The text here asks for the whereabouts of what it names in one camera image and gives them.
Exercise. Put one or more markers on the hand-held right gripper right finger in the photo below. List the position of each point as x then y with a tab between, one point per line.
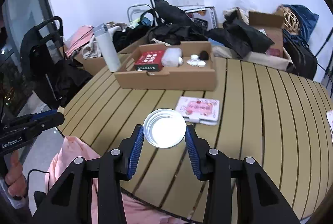
193	153

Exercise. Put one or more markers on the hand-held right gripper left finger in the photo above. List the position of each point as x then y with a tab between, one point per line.
136	151

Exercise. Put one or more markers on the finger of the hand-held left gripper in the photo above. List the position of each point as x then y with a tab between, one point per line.
49	121
41	115

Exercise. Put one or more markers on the round metal lid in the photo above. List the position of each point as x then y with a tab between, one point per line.
164	130

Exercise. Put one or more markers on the pink floral box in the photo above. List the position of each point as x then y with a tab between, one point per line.
199	108

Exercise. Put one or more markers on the shallow cardboard tray box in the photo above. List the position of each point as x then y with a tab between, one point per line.
166	81

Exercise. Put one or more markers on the red printed box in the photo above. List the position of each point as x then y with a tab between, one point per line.
149	59

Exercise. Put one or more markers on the black fluffy pompon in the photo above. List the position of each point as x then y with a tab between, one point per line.
204	55

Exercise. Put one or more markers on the white wet wipes pack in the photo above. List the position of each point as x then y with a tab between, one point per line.
171	56

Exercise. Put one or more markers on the person's left hand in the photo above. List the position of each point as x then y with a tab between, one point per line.
14	177

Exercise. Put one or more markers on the pink padded jacket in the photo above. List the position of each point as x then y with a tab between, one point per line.
78	153

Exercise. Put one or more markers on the pile of black clothes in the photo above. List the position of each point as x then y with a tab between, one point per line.
70	81

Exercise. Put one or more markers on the black folding trolley cart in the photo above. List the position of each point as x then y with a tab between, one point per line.
33	55

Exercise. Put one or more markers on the cardboard box with clothes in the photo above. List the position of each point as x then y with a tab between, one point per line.
93	64

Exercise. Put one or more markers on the beige garment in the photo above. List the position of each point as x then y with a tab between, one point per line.
91	48

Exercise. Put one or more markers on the pink cloth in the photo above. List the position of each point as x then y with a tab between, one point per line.
79	39

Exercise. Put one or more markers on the white thermos bottle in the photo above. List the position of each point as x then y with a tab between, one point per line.
108	49

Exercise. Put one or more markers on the beige tote bag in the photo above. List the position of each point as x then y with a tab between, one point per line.
260	61

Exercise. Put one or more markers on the heap of black garments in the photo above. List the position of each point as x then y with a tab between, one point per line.
171	31

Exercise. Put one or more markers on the black jacket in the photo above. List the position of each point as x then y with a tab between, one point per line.
242	36

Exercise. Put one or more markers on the blue and black bag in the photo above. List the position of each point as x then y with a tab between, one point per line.
145	20

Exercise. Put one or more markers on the printed white carton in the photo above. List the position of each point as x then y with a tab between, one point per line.
209	17

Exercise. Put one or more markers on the black backpack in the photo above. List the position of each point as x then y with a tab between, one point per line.
299	57

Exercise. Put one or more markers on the black cloth on trolley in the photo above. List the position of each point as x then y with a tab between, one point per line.
169	12

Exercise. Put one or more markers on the beige cloth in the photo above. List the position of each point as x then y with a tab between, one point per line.
243	14

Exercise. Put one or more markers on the open cardboard box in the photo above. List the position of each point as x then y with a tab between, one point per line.
265	20

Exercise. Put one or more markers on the wicker basket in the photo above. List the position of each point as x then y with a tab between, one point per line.
288	18

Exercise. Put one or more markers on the black tripod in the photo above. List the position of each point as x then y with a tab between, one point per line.
324	43

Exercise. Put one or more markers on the dark blue bag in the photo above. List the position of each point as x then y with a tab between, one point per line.
304	20

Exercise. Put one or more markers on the white metal frame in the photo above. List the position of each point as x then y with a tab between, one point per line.
128	12

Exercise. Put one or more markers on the white wall outlet strip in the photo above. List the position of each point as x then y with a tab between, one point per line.
187	1

